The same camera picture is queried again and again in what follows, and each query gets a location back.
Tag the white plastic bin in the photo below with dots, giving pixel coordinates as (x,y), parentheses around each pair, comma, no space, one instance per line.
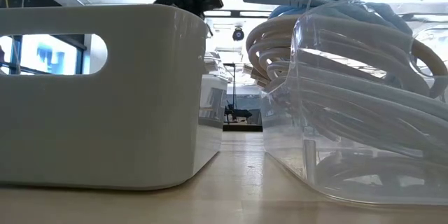
(122,112)

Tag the round black webcam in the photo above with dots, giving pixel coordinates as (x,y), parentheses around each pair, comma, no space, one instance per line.
(238,34)

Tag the black stand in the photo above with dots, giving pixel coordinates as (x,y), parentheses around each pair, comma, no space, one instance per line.
(239,113)

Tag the window with dark frame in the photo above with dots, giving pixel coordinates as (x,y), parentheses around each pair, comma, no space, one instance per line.
(49,56)

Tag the clear plastic bin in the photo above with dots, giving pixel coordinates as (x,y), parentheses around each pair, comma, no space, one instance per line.
(290,154)

